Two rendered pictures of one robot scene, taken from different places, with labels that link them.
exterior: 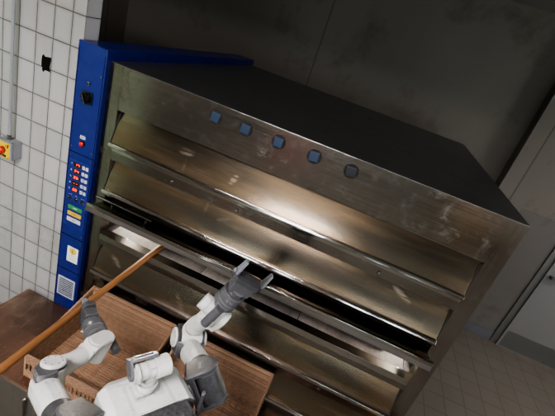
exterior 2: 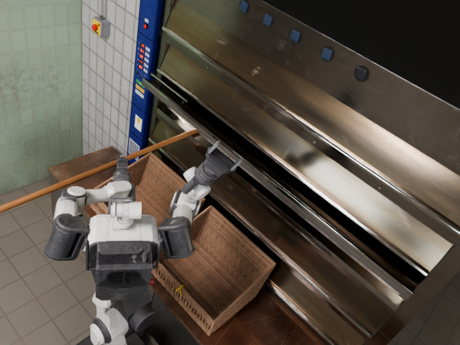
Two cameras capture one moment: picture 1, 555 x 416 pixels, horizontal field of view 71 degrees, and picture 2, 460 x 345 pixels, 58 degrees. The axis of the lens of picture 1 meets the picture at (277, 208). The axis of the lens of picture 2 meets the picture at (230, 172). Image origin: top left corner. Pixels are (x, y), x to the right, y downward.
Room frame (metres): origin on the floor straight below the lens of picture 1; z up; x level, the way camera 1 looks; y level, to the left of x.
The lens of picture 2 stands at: (0.02, -0.53, 2.67)
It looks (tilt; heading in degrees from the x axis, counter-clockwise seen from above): 40 degrees down; 24
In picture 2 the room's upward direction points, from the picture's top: 17 degrees clockwise
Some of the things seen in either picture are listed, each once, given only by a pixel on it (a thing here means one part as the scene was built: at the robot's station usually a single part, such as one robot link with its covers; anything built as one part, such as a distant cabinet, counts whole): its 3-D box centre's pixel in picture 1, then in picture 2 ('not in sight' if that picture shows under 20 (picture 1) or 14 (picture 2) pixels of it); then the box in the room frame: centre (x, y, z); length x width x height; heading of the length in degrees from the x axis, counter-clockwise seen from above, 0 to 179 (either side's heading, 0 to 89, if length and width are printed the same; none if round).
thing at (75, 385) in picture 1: (104, 347); (146, 202); (1.51, 0.62, 0.72); 0.56 x 0.49 x 0.28; 82
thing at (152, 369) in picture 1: (151, 371); (126, 211); (0.85, 0.19, 1.46); 0.10 x 0.07 x 0.09; 136
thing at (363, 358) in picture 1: (244, 301); (259, 191); (1.70, 0.00, 1.16); 1.80 x 0.06 x 0.04; 80
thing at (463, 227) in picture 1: (296, 158); (312, 53); (1.70, 0.00, 1.99); 1.80 x 0.08 x 0.21; 80
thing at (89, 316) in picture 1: (90, 321); (121, 173); (1.20, 0.57, 1.19); 0.12 x 0.10 x 0.13; 46
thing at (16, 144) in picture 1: (8, 148); (100, 26); (1.89, 1.49, 1.46); 0.10 x 0.07 x 0.10; 80
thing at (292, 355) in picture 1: (236, 323); (250, 209); (1.67, 0.00, 1.02); 1.79 x 0.11 x 0.19; 80
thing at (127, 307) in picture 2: not in sight; (127, 296); (0.82, 0.12, 1.00); 0.28 x 0.13 x 0.18; 81
